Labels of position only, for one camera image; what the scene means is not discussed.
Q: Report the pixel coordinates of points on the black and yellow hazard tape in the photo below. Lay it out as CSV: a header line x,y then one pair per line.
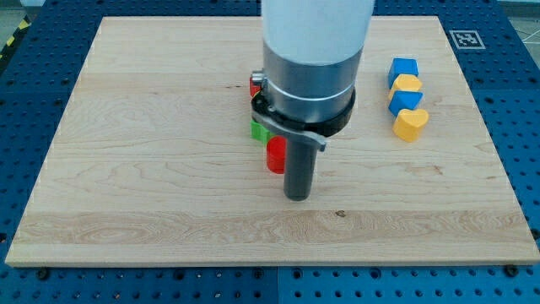
x,y
14,40

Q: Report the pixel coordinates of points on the blue triangle block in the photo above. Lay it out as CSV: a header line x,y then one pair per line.
x,y
401,100

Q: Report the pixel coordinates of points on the yellow round block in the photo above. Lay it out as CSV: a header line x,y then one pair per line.
x,y
405,82

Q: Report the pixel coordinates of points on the white fiducial marker tag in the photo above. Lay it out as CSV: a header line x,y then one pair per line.
x,y
467,40

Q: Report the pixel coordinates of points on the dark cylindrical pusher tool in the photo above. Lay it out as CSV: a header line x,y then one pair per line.
x,y
299,168

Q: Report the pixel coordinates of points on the red cylinder block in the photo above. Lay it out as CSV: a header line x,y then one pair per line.
x,y
275,159

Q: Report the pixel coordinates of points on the green block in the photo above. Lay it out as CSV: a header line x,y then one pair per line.
x,y
260,133

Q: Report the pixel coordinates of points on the light wooden board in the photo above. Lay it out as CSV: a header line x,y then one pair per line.
x,y
153,164

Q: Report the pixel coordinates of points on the small red block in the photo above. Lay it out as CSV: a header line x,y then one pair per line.
x,y
255,86

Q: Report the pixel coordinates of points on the yellow heart block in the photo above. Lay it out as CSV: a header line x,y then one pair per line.
x,y
409,124

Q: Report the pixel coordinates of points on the blue cube block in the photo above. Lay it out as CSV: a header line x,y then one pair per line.
x,y
400,66

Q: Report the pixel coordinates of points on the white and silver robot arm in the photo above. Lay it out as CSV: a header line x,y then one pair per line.
x,y
311,53

